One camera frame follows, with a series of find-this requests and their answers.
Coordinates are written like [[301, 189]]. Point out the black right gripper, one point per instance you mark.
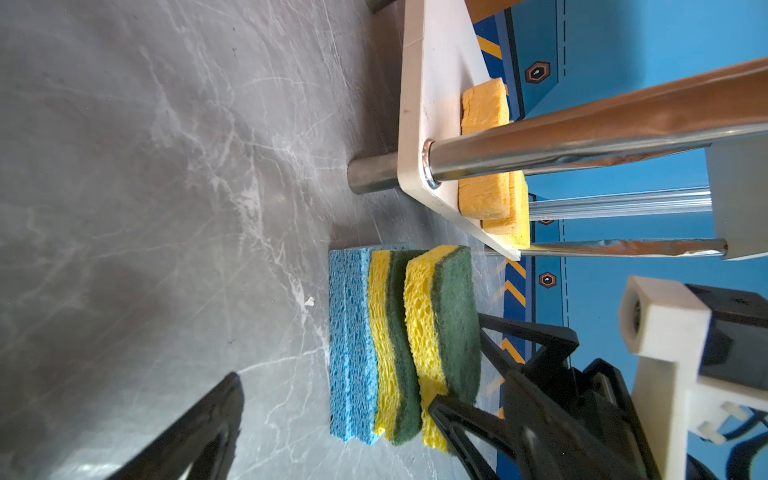
[[606, 414]]

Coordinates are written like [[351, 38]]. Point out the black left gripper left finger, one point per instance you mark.
[[200, 444]]

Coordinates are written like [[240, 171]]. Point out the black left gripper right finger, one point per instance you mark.
[[545, 442]]

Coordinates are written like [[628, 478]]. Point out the green scrub sponge top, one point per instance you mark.
[[443, 331]]

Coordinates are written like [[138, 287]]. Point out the yellow green sponge middle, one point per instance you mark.
[[398, 412]]

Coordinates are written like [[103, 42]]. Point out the blue sponge bottom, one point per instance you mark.
[[353, 363]]

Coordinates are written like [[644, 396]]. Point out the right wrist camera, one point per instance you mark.
[[702, 370]]

